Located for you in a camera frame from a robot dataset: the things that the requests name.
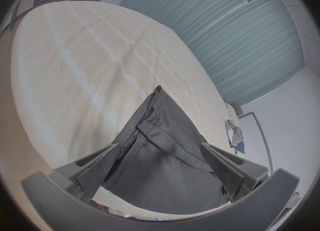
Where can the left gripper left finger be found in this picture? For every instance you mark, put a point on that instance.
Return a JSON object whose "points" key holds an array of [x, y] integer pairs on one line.
{"points": [[92, 172]]}

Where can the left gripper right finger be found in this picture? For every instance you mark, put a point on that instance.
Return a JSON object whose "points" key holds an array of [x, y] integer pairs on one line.
{"points": [[232, 172]]}

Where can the black T-shirt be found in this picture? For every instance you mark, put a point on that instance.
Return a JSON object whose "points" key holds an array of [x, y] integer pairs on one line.
{"points": [[162, 150]]}

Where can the pile of clothes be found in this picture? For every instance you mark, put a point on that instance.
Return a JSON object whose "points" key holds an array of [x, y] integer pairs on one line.
{"points": [[236, 134]]}

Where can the bed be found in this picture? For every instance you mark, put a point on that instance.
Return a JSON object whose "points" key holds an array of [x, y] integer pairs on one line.
{"points": [[87, 62]]}

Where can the white printed pillow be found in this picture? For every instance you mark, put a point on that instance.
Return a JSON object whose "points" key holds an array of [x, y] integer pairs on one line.
{"points": [[231, 111]]}

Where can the grey bedside table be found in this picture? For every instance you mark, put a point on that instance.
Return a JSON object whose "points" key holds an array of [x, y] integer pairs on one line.
{"points": [[238, 109]]}

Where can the blue-green curtain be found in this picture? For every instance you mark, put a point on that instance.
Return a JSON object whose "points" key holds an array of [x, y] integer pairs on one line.
{"points": [[250, 50], [175, 0]]}

